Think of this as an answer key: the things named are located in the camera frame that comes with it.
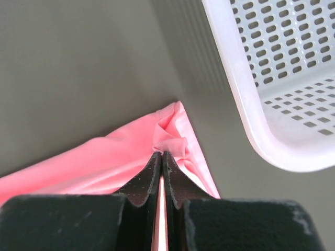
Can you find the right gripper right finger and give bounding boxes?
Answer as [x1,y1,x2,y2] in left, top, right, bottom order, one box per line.
[162,152,325,250]

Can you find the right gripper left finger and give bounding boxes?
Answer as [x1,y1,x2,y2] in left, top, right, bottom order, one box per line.
[1,152,161,250]

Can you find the light pink t-shirt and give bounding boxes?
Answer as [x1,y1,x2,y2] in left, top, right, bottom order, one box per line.
[0,100,221,251]

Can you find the white perforated plastic basket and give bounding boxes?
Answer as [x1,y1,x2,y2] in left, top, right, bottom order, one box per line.
[203,1,334,173]

